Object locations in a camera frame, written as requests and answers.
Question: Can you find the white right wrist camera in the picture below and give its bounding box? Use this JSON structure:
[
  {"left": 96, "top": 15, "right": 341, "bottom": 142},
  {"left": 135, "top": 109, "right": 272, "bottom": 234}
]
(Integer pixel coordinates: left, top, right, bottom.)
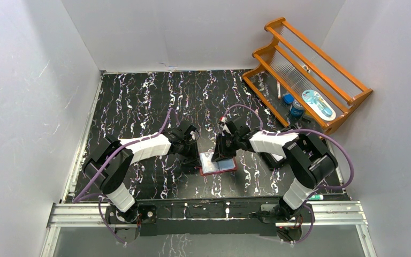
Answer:
[{"left": 219, "top": 116, "right": 231, "bottom": 135}]

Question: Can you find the green white marker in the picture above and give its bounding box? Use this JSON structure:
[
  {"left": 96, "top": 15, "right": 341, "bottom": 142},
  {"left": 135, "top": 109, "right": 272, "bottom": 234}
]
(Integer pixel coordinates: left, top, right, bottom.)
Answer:
[{"left": 309, "top": 194, "right": 324, "bottom": 201}]

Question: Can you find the white pen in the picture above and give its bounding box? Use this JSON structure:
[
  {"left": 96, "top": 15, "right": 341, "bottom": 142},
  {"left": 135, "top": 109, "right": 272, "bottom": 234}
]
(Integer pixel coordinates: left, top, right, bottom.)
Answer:
[{"left": 277, "top": 81, "right": 281, "bottom": 99}]

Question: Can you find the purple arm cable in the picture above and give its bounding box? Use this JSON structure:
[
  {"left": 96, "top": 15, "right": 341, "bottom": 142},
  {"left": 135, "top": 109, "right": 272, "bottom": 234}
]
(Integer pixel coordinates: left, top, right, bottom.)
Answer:
[
  {"left": 72, "top": 108, "right": 178, "bottom": 245},
  {"left": 220, "top": 104, "right": 355, "bottom": 245}
]

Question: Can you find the orange wooden shelf rack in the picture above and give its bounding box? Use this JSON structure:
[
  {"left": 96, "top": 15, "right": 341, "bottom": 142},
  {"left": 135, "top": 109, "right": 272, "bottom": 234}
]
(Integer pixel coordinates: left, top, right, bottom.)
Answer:
[{"left": 242, "top": 18, "right": 373, "bottom": 134}]

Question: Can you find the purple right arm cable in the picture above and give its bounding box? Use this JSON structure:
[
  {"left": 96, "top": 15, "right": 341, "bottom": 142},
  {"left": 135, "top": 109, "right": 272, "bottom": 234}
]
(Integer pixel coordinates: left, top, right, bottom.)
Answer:
[{"left": 220, "top": 104, "right": 355, "bottom": 245}]

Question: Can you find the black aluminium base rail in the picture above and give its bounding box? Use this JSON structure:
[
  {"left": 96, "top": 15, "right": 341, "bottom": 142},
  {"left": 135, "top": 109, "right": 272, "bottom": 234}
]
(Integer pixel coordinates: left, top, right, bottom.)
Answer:
[{"left": 48, "top": 193, "right": 369, "bottom": 245}]

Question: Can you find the black plastic card box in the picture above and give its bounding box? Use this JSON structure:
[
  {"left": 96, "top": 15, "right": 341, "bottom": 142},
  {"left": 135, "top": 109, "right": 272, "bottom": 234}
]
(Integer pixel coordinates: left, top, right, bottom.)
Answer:
[{"left": 262, "top": 126, "right": 299, "bottom": 170}]

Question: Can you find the small blue block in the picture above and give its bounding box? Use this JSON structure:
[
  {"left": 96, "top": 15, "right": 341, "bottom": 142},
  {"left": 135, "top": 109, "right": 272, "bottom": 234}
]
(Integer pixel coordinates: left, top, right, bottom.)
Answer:
[{"left": 281, "top": 93, "right": 295, "bottom": 105}]

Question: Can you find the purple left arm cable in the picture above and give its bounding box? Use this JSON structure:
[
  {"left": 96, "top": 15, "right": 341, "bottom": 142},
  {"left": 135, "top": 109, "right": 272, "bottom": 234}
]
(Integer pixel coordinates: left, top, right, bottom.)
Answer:
[{"left": 72, "top": 108, "right": 178, "bottom": 245}]

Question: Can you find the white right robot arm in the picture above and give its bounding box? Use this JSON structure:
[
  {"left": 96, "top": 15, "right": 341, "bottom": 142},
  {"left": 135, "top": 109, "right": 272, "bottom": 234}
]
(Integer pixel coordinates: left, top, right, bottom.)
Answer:
[{"left": 211, "top": 117, "right": 338, "bottom": 222}]

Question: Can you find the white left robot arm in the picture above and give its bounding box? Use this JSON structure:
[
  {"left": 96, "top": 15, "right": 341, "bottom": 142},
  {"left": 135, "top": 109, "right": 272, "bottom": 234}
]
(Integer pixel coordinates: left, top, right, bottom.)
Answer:
[{"left": 82, "top": 122, "right": 199, "bottom": 223}]

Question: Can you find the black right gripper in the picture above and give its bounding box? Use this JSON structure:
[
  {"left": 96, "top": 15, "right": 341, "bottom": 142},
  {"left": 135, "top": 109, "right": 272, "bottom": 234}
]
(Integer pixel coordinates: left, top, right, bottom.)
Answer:
[{"left": 211, "top": 133, "right": 240, "bottom": 162}]

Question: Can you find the red card holder wallet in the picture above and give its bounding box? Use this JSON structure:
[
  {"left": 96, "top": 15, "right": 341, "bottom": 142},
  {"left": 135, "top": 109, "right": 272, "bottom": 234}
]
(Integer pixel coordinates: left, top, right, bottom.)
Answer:
[{"left": 199, "top": 152, "right": 238, "bottom": 176}]

